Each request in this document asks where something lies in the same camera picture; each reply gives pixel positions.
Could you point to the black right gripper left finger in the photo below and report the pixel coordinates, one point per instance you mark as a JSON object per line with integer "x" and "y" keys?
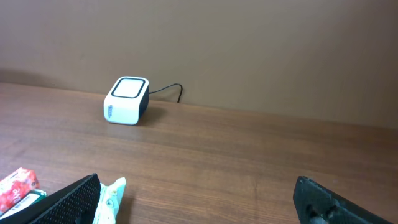
{"x": 74, "y": 204}

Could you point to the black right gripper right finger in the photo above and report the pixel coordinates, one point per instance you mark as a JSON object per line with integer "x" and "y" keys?
{"x": 316, "y": 204}

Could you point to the light blue wet wipes pack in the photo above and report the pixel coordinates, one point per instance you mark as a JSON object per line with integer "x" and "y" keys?
{"x": 109, "y": 202}

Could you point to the green white gum box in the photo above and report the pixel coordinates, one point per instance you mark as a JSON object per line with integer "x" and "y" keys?
{"x": 32, "y": 197}

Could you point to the orange red small box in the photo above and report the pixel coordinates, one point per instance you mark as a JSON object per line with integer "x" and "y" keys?
{"x": 16, "y": 186}

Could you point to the white barcode scanner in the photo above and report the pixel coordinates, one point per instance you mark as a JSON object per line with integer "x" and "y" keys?
{"x": 127, "y": 101}

